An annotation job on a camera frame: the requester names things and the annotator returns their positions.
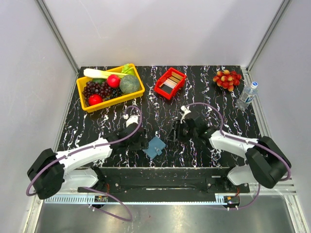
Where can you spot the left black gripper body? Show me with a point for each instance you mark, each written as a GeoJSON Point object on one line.
{"type": "Point", "coordinates": [140, 144]}

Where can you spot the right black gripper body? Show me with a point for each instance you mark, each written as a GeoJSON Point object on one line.
{"type": "Point", "coordinates": [183, 131]}

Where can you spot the blue card holder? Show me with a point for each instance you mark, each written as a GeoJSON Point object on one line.
{"type": "Point", "coordinates": [155, 147]}

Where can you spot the yellow plastic tray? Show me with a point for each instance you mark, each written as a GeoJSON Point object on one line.
{"type": "Point", "coordinates": [107, 102]}

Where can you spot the red plastic bin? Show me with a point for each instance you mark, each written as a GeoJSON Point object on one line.
{"type": "Point", "coordinates": [165, 91]}

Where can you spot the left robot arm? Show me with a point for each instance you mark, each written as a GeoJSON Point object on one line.
{"type": "Point", "coordinates": [53, 171]}

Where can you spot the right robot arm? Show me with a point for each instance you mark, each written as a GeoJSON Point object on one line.
{"type": "Point", "coordinates": [266, 163]}

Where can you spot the stack of credit cards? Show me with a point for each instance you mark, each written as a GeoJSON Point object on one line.
{"type": "Point", "coordinates": [172, 81]}

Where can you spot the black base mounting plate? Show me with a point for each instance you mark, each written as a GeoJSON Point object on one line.
{"type": "Point", "coordinates": [209, 179]}

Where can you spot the dark blue grape bunch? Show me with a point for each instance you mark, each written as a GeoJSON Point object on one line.
{"type": "Point", "coordinates": [116, 92]}

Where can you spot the green cantaloupe melon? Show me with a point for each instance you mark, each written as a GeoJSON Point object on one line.
{"type": "Point", "coordinates": [129, 84]}

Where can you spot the lychee fruit cluster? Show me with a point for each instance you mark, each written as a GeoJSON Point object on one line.
{"type": "Point", "coordinates": [227, 79]}

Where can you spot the red apple lower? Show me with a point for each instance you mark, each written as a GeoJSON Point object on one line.
{"type": "Point", "coordinates": [95, 99]}

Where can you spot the red apple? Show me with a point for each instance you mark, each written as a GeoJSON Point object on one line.
{"type": "Point", "coordinates": [95, 99]}
{"type": "Point", "coordinates": [113, 81]}

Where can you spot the red apple upper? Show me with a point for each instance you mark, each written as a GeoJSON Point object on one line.
{"type": "Point", "coordinates": [113, 81]}

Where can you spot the clear water bottle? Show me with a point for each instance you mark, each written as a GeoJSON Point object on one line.
{"type": "Point", "coordinates": [248, 94]}

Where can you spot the purple grape bunch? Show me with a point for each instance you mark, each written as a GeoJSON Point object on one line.
{"type": "Point", "coordinates": [104, 90]}

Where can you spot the green lime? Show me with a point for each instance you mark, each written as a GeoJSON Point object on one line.
{"type": "Point", "coordinates": [98, 80]}

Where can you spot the white green leek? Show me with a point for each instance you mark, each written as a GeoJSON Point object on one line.
{"type": "Point", "coordinates": [126, 69]}

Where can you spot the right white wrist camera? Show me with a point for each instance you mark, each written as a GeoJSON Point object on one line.
{"type": "Point", "coordinates": [185, 110]}

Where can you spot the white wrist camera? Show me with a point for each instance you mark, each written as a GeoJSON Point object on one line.
{"type": "Point", "coordinates": [185, 110]}
{"type": "Point", "coordinates": [130, 119]}

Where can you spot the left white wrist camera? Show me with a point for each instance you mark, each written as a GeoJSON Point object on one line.
{"type": "Point", "coordinates": [130, 119]}

